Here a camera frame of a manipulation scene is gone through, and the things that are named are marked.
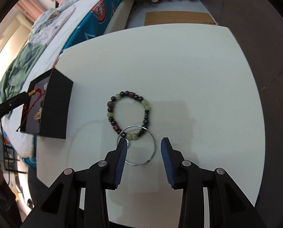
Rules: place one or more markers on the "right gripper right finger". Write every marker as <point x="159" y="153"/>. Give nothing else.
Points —
<point x="171" y="163"/>

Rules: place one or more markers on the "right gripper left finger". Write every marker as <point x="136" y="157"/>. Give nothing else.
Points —
<point x="116" y="160"/>

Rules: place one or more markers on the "silver bangle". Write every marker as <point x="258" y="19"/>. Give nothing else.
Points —
<point x="141" y="143"/>

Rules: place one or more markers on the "gold butterfly hair clip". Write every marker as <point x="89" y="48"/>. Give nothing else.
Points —
<point x="38" y="115"/>

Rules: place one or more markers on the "black jewelry box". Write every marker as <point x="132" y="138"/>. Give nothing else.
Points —
<point x="52" y="93"/>

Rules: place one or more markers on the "green striped blanket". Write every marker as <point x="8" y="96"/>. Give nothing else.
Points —
<point x="18" y="71"/>

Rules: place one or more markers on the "white bedside table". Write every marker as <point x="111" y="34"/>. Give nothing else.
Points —
<point x="202" y="96"/>

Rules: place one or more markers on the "white printed shirt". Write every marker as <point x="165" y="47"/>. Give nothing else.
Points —
<point x="48" y="24"/>

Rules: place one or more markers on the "pink curtain left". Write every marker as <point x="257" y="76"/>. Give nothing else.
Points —
<point x="32" y="9"/>

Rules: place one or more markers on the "bed with white sheet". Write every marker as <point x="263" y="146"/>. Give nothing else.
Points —
<point x="89" y="20"/>

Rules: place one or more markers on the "flattened cardboard sheet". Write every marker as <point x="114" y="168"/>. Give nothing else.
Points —
<point x="176" y="17"/>

